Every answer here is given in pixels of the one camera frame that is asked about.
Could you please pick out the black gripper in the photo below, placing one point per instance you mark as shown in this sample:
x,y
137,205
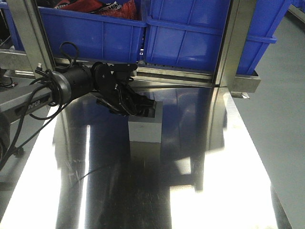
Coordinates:
x,y
112,90

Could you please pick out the gray square hollow base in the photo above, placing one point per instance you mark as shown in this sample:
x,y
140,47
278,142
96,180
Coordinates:
x,y
147,129

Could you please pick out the blue bin with clothes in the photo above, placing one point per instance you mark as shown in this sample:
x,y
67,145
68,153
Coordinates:
x,y
98,37

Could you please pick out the blue plastic bin centre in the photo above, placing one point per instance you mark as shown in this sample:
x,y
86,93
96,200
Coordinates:
x,y
184,33

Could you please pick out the blue bin far right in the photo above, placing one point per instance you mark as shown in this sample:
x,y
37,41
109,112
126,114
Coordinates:
x,y
266,18

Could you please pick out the red mesh bag items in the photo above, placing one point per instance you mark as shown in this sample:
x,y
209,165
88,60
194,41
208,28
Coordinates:
x,y
126,10

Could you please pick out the stainless steel shelf frame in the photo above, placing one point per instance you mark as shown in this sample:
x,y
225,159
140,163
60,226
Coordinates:
x,y
27,18

